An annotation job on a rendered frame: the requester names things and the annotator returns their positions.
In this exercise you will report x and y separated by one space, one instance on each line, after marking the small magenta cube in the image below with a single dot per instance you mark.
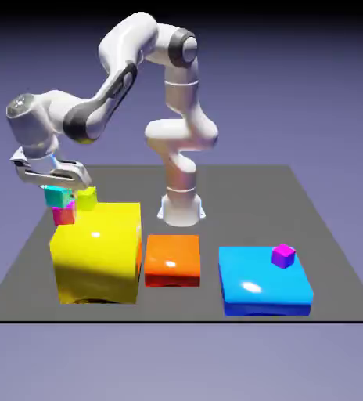
283 256

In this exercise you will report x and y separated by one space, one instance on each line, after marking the large blue box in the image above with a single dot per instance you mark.
263 282

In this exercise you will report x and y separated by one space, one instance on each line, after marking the small yellow-green cube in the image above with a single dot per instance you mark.
87 198

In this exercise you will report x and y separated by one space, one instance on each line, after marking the large orange box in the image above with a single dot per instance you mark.
172 257

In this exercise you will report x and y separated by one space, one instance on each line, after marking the large yellow box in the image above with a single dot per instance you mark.
97 253

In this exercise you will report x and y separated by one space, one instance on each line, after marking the small teal cube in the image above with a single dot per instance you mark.
56 196

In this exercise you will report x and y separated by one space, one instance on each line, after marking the small red cube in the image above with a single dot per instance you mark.
63 216

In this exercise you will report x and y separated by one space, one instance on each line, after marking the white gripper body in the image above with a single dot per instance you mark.
56 176

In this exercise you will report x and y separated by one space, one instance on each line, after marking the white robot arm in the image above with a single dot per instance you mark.
181 103

